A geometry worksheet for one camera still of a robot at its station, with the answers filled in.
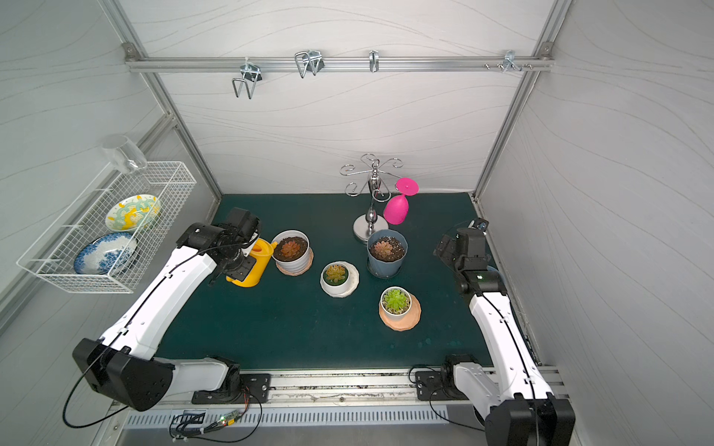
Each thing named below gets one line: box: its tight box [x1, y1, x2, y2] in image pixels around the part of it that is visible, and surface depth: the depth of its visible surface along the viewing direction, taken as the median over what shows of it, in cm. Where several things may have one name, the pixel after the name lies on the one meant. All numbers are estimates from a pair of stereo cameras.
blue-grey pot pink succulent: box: [366, 228, 409, 276], surface depth 93 cm
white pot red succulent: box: [271, 229, 311, 274], surface depth 93 cm
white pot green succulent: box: [380, 286, 413, 322], surface depth 81 cm
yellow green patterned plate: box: [105, 194, 161, 233], surface depth 71 cm
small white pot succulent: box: [319, 260, 360, 299], surface depth 90 cm
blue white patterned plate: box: [73, 232, 140, 276], surface depth 63 cm
